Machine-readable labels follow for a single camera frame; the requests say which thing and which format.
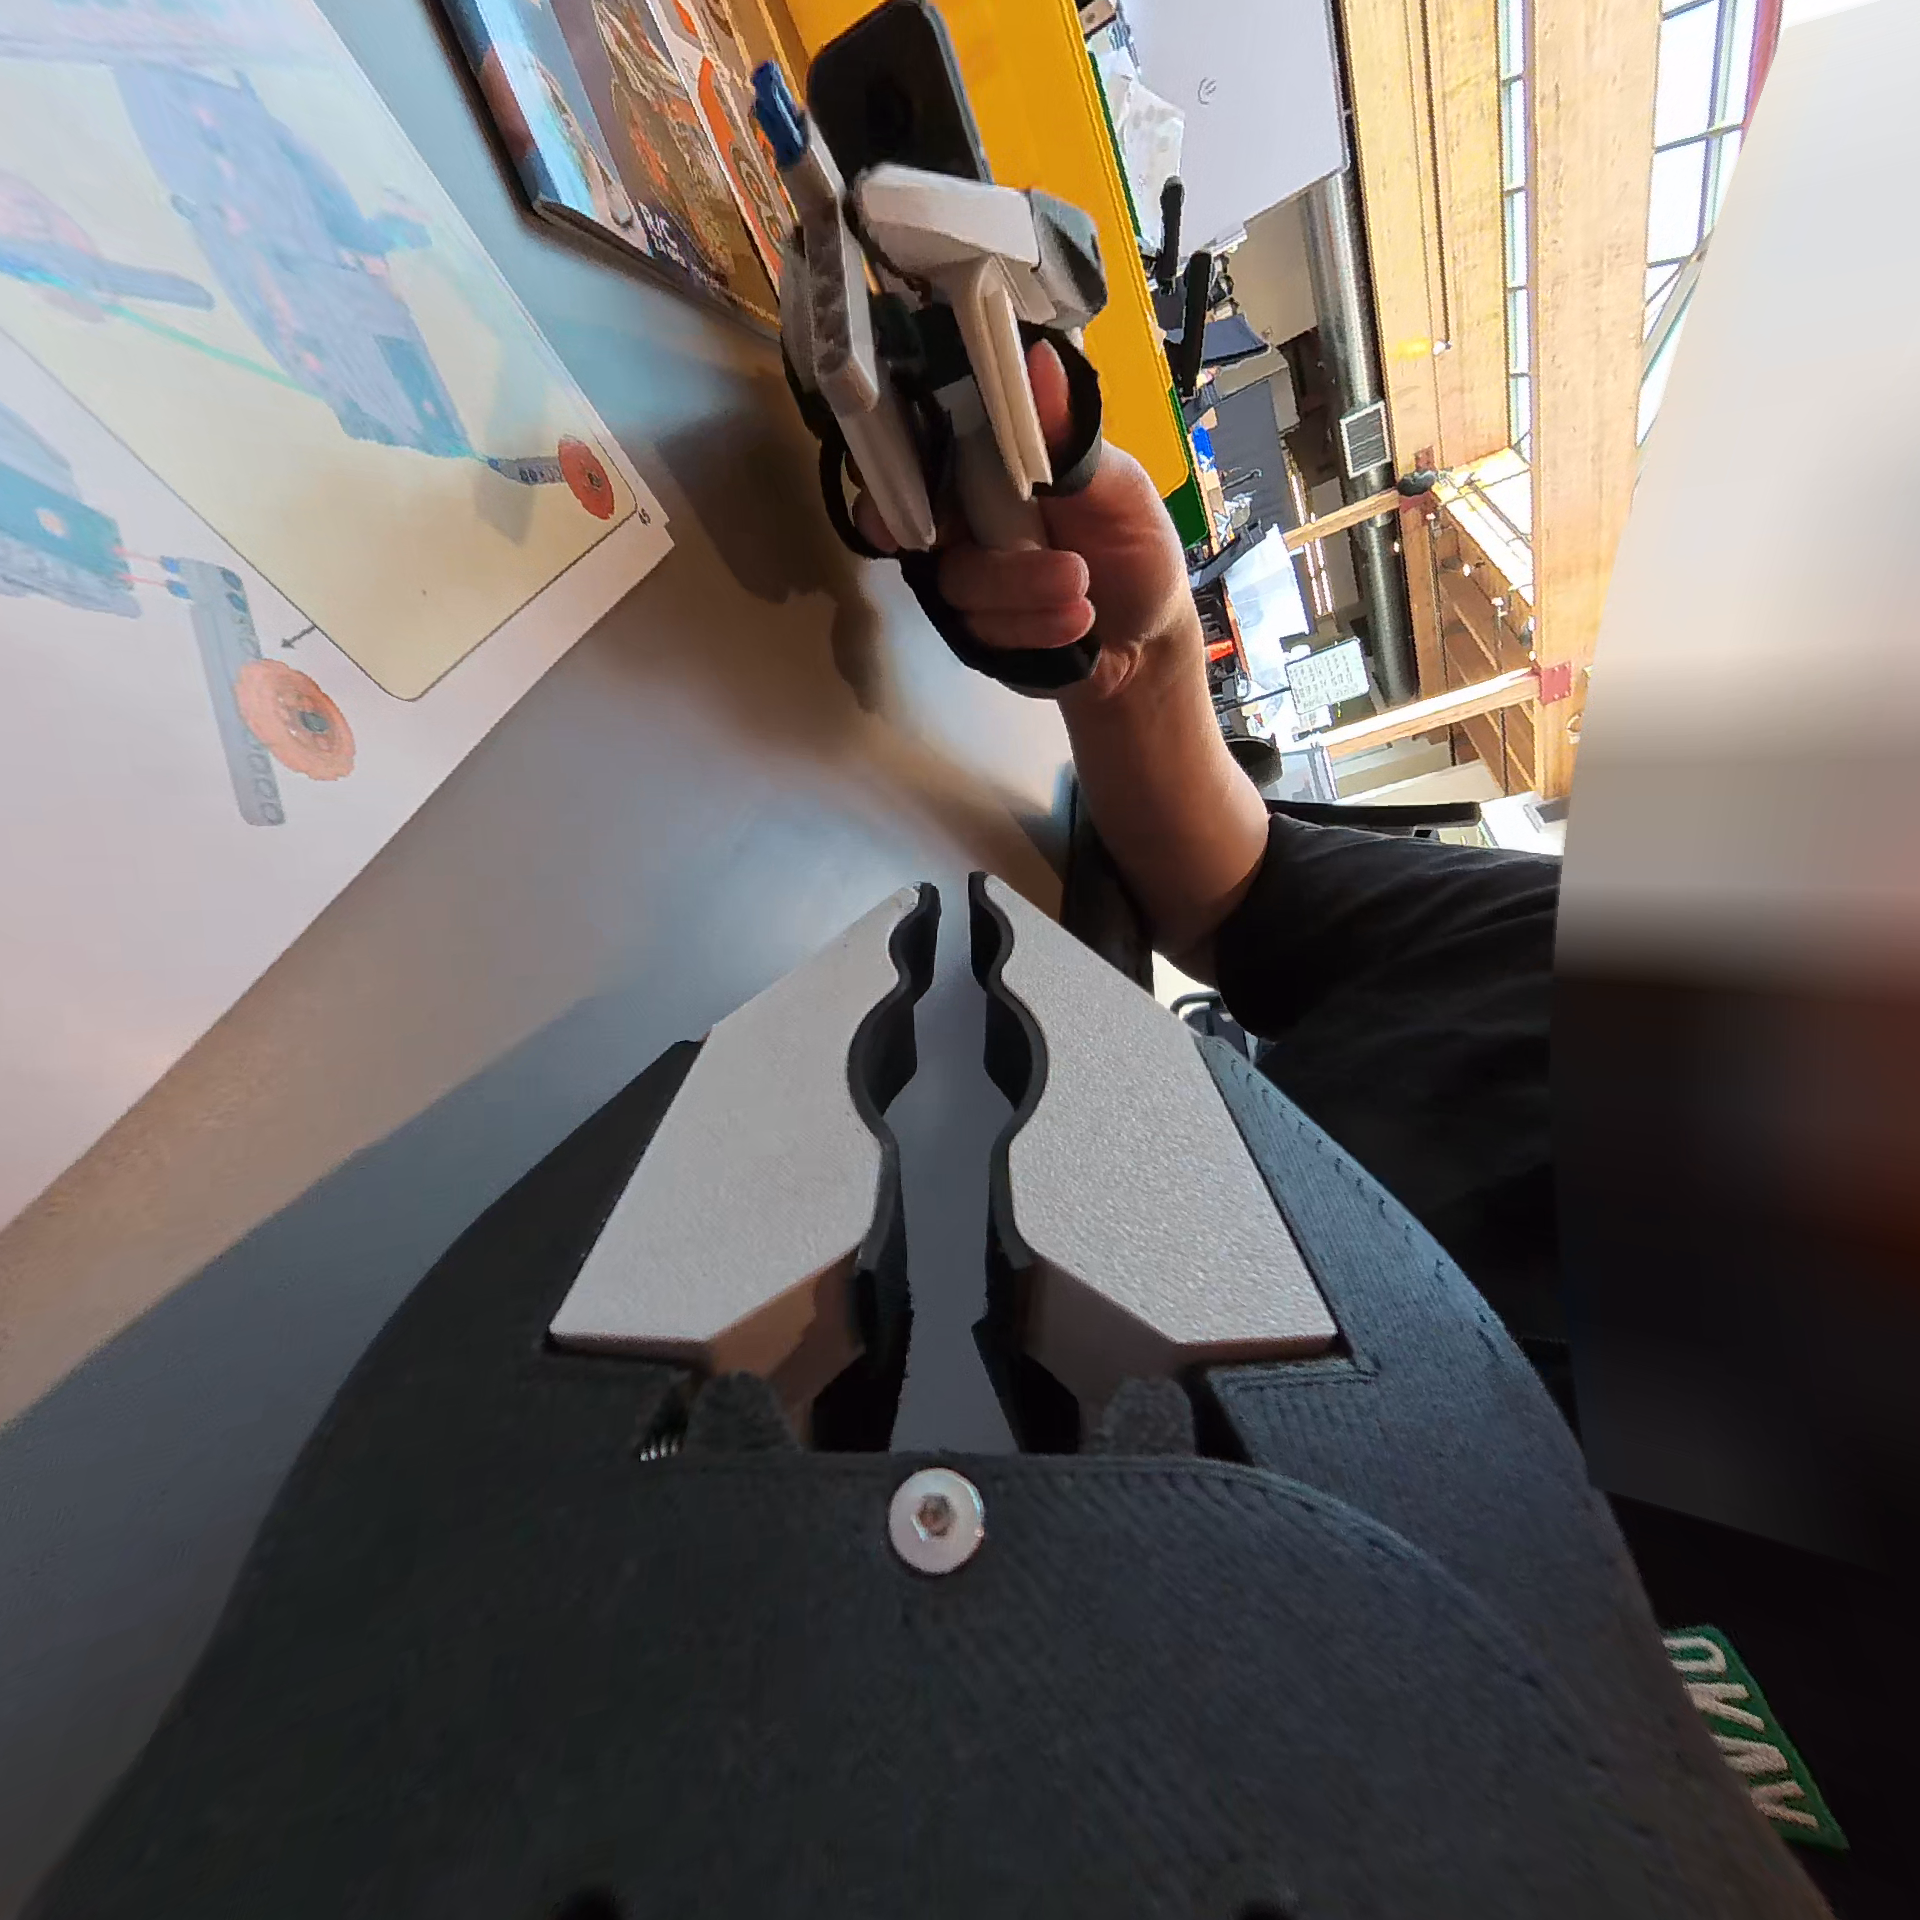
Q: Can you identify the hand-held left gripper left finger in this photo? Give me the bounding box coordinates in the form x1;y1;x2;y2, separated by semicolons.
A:
549;882;942;1449

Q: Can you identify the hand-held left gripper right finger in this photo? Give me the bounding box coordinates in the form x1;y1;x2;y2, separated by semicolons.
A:
969;872;1341;1454

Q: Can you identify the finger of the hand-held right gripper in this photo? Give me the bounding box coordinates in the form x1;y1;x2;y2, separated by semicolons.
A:
851;166;1040;274

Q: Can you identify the grey perforated toy beam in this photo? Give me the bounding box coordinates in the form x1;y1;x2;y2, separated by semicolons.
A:
770;143;890;425

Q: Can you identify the person's right forearm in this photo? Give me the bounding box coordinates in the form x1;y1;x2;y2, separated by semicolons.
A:
1053;662;1278;987

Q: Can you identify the person's right hand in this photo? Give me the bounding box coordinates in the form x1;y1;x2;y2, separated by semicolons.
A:
907;334;1205;707

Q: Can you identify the yellow plastic bin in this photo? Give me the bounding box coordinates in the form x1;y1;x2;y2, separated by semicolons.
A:
779;0;1198;501

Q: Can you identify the printed toy set box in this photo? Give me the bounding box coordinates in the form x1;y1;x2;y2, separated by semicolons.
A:
441;0;821;327

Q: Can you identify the person's black shirt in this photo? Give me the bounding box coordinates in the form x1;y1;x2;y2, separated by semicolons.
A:
1205;800;1574;1360

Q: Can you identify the white board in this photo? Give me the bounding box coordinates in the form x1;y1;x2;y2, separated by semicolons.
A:
1117;0;1352;253

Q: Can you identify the green plastic bin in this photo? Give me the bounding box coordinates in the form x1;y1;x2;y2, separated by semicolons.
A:
1085;61;1215;553

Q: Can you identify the white printed sign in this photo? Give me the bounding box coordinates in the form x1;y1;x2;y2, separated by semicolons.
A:
1283;635;1371;731

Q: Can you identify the building instruction booklet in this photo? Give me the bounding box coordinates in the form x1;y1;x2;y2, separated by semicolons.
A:
0;0;673;1231

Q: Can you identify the window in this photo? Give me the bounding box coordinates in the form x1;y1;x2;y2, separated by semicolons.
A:
1633;0;1787;454

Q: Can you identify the green label with white letters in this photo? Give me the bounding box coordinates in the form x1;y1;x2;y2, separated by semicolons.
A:
1654;1623;1851;1857

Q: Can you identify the silver ventilation duct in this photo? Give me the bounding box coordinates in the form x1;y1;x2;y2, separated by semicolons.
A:
1295;169;1421;712

